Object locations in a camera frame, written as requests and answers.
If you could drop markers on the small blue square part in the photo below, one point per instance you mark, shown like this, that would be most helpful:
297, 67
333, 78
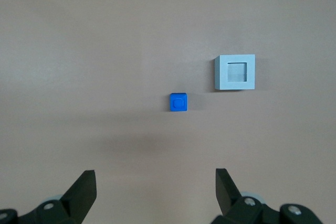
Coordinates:
178, 102

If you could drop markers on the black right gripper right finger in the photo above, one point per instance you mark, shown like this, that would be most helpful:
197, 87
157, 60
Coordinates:
228, 197

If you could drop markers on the gray square base block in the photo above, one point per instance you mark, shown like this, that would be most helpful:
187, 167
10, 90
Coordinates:
223, 77

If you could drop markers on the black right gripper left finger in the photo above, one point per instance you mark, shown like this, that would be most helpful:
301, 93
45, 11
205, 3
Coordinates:
78, 197

